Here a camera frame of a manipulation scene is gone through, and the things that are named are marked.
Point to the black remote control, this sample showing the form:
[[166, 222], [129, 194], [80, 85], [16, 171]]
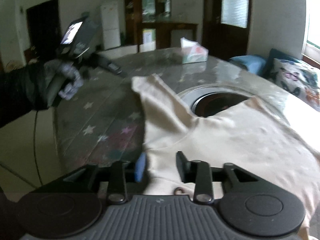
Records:
[[108, 65]]

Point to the tissue box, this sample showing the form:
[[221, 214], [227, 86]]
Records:
[[192, 52]]

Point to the cream beige shirt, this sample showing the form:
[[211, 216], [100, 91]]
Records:
[[247, 134]]

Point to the white refrigerator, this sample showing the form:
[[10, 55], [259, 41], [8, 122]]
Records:
[[110, 25]]

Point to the quilted star tablecloth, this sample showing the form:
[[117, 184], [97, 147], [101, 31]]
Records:
[[104, 122]]

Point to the blue corner sofa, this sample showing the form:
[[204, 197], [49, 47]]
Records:
[[259, 65]]

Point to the butterfly print pillow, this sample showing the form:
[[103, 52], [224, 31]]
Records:
[[299, 79]]

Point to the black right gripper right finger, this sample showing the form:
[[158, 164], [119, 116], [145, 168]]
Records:
[[199, 173]]

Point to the window with green frame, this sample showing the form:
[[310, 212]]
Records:
[[311, 39]]

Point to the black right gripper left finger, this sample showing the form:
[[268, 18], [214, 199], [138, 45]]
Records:
[[123, 177]]

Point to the round black table inset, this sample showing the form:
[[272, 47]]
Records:
[[212, 103]]

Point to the dark wooden door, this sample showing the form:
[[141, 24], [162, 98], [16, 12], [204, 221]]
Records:
[[226, 26]]

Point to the dark wooden cabinet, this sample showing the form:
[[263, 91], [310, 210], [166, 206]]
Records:
[[151, 24]]

